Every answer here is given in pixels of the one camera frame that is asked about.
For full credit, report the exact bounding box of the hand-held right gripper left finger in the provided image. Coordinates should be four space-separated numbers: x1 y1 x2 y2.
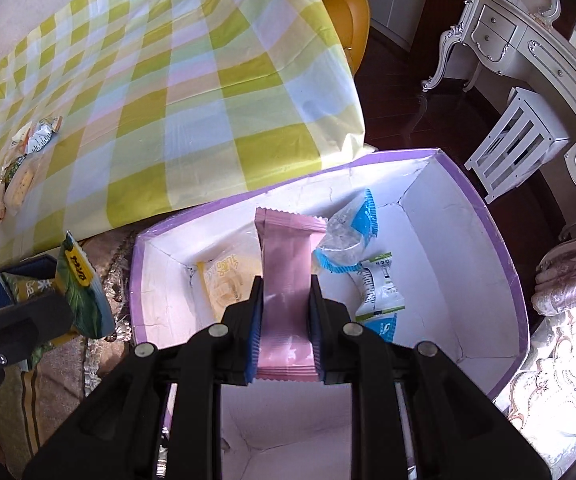
23 275 266 480

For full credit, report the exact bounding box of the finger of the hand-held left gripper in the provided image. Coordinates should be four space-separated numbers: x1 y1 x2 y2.
0 272 75 367
0 254 60 281

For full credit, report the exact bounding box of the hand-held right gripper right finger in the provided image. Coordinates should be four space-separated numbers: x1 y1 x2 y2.
308 275 553 480

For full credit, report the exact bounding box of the yellow snack packet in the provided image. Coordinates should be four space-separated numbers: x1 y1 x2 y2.
195 252 263 322

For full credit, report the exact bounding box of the pink snack packet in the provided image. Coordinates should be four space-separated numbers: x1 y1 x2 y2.
254 206 329 381

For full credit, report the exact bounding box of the white printed snack packet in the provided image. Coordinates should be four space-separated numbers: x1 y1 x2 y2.
353 252 407 324

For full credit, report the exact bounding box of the blue clear snack packet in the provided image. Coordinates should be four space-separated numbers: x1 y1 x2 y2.
315 189 379 274

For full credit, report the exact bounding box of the purple white cardboard box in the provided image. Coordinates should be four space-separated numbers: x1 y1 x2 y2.
129 147 531 480

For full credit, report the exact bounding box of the blue white snack packet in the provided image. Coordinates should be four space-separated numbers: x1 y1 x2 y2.
355 312 399 344

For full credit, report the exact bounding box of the clear round cracker packet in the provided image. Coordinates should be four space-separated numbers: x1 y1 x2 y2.
3 155 39 209

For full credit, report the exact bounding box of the yellow green checked tablecloth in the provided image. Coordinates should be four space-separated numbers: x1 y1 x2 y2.
0 0 376 252

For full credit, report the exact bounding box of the cream lace sofa cover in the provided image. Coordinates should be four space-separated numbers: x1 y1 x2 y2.
495 305 576 462

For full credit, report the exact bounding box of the white slatted stool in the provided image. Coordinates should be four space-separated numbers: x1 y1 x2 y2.
464 86 571 205

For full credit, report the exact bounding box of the orange leather chair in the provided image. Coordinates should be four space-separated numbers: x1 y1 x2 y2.
300 0 371 74

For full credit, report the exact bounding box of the white cabinet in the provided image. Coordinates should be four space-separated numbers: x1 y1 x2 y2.
368 0 473 54

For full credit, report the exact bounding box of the white ornate dresser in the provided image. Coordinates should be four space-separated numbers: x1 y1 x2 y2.
420 0 576 242

